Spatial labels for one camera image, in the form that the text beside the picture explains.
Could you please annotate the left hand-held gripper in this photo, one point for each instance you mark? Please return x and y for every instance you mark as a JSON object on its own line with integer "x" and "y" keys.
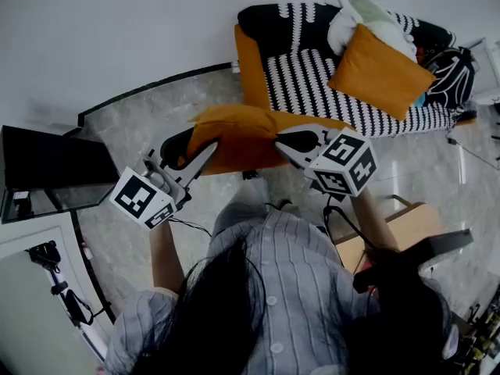
{"x": 136, "y": 197}

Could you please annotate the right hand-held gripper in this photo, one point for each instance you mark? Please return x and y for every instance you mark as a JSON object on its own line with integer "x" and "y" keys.
{"x": 343, "y": 158}

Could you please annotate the person's right forearm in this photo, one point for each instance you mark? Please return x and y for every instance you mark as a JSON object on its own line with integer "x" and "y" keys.
{"x": 375, "y": 221}

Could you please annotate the person's left forearm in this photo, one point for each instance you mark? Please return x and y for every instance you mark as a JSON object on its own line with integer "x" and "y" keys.
{"x": 166, "y": 256}

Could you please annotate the person's light grey trousers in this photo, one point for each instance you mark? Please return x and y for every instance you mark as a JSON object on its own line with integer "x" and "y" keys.
{"x": 242, "y": 209}

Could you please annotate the black low cabinet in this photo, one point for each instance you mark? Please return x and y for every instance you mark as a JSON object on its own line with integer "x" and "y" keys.
{"x": 51, "y": 158}

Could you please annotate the teal soft item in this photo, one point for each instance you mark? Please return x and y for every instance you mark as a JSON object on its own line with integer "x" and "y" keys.
{"x": 420, "y": 99}

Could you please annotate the wooden stool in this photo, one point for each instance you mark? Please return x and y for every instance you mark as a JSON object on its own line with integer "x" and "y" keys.
{"x": 414, "y": 225}

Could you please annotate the white green blanket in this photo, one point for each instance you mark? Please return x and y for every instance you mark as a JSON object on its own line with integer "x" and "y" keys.
{"x": 371, "y": 14}

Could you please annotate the person's grey striped shirt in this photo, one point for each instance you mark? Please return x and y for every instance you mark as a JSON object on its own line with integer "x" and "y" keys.
{"x": 297, "y": 287}

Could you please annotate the black backpack with white lines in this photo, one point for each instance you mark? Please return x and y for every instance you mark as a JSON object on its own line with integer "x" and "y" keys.
{"x": 453, "y": 80}

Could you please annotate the cluttered equipment rack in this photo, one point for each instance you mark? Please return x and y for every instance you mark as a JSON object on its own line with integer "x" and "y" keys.
{"x": 484, "y": 338}

